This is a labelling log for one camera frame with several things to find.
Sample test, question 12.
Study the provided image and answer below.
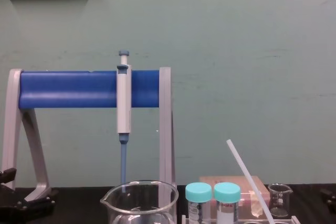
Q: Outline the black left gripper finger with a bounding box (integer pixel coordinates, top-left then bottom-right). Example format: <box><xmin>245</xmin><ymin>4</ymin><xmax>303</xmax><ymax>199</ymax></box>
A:
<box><xmin>0</xmin><ymin>167</ymin><xmax>17</xmax><ymax>191</ymax></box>
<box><xmin>14</xmin><ymin>188</ymin><xmax>59</xmax><ymax>211</ymax></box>

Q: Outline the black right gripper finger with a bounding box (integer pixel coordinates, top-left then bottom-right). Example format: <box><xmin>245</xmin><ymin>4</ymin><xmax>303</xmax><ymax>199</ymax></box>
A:
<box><xmin>319</xmin><ymin>188</ymin><xmax>336</xmax><ymax>208</ymax></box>

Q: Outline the white stirring rod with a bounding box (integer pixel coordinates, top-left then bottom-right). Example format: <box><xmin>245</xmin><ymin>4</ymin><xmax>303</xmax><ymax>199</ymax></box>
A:
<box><xmin>226</xmin><ymin>139</ymin><xmax>277</xmax><ymax>224</ymax></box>

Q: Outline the small glass beaker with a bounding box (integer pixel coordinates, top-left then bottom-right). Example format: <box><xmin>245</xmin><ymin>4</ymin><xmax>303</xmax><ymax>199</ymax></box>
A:
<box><xmin>267</xmin><ymin>183</ymin><xmax>293</xmax><ymax>218</ymax></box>

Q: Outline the clear acrylic rack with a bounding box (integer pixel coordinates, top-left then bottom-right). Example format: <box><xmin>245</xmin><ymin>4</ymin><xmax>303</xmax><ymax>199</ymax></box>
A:
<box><xmin>181</xmin><ymin>214</ymin><xmax>301</xmax><ymax>224</ymax></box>

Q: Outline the pink cardboard box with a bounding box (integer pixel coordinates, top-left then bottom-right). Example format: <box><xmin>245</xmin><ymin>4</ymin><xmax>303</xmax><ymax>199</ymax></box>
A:
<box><xmin>198</xmin><ymin>175</ymin><xmax>271</xmax><ymax>220</ymax></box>

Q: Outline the clear vial teal cap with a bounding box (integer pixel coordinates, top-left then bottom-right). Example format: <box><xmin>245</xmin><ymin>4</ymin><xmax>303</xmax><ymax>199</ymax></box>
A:
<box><xmin>213</xmin><ymin>182</ymin><xmax>242</xmax><ymax>224</ymax></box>
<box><xmin>185</xmin><ymin>182</ymin><xmax>213</xmax><ymax>221</ymax></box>

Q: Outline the grey pipette stand blue bar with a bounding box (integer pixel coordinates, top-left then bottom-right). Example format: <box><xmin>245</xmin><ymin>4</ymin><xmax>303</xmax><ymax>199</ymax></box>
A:
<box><xmin>0</xmin><ymin>67</ymin><xmax>177</xmax><ymax>204</ymax></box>

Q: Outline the large glass beaker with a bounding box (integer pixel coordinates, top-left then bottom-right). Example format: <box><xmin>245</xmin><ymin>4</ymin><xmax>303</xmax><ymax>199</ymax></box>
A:
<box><xmin>99</xmin><ymin>179</ymin><xmax>180</xmax><ymax>224</ymax></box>

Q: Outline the white and blue pipette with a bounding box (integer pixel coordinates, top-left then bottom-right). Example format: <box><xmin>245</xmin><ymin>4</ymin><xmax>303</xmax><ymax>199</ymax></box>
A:
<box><xmin>116</xmin><ymin>49</ymin><xmax>133</xmax><ymax>193</ymax></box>

